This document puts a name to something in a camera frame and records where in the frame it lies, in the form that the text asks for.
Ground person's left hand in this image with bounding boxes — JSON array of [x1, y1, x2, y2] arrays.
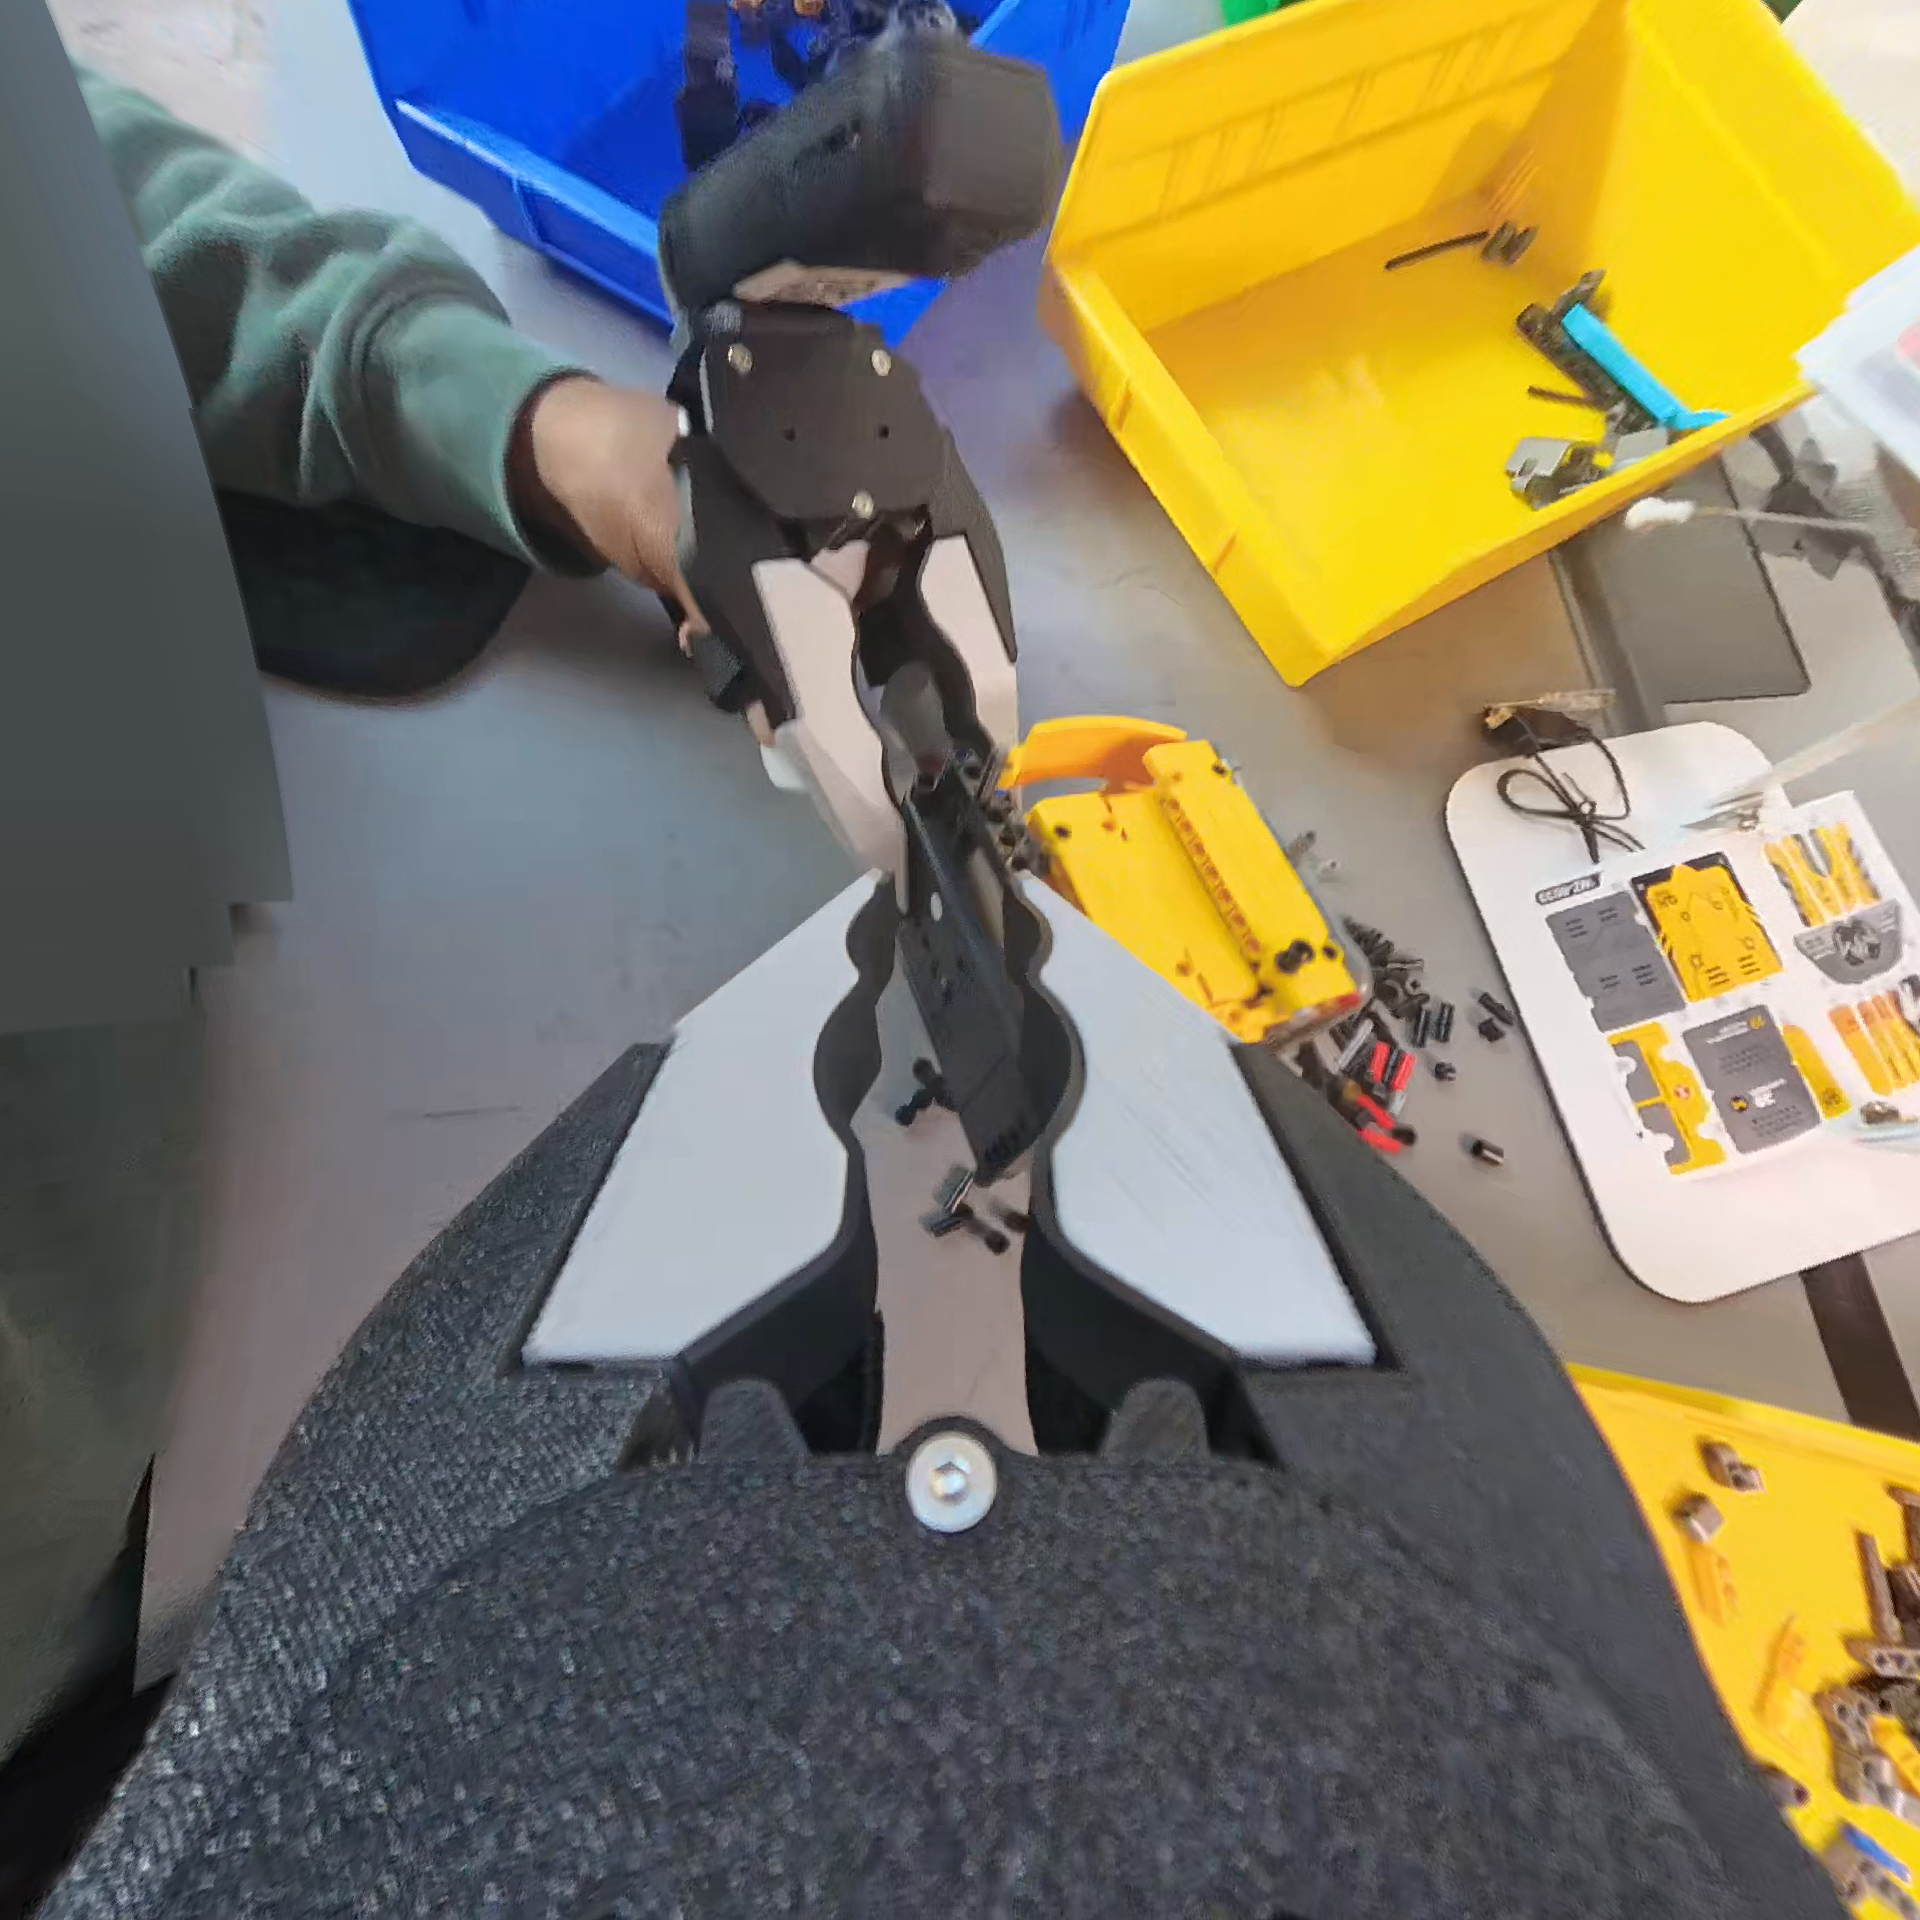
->
[[517, 375, 783, 753]]

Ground blue lego beam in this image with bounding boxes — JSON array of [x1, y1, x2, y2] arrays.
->
[[1559, 301, 1729, 438]]

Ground grey lego piece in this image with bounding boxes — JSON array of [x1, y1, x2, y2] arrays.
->
[[1505, 429, 1666, 505]]

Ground blue plastic bin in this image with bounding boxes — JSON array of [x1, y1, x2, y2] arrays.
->
[[346, 0, 1135, 339]]

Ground person's left forearm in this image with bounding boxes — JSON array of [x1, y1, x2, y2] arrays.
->
[[77, 67, 602, 578]]

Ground yellow black lego robot body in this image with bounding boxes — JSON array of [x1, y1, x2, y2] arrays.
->
[[893, 719, 1370, 1192]]

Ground black lego axle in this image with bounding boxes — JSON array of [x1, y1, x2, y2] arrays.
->
[[1384, 222, 1538, 274]]

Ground heap of mixed lego parts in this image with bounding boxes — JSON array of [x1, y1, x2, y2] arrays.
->
[[1671, 1439, 1920, 1913]]

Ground black usb cable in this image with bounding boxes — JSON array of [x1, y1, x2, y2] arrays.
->
[[1481, 698, 1643, 864]]

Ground pile of black red pins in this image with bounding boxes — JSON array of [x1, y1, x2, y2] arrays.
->
[[1294, 833, 1518, 1173]]

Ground instruction sheet on white stand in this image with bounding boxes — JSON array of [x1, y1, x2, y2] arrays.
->
[[1446, 434, 1920, 1305]]

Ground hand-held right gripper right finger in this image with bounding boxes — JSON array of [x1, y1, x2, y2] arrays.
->
[[1021, 883, 1378, 1454]]

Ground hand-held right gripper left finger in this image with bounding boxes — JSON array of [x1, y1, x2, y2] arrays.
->
[[520, 883, 894, 1454]]

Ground yellow plastic bin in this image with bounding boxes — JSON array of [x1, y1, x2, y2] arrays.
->
[[1569, 1363, 1920, 1920], [1041, 0, 1920, 689]]

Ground white-tipped page holder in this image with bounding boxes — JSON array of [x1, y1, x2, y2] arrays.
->
[[1624, 496, 1920, 543]]

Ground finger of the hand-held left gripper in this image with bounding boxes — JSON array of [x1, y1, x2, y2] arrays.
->
[[750, 555, 913, 881], [914, 538, 1022, 765]]

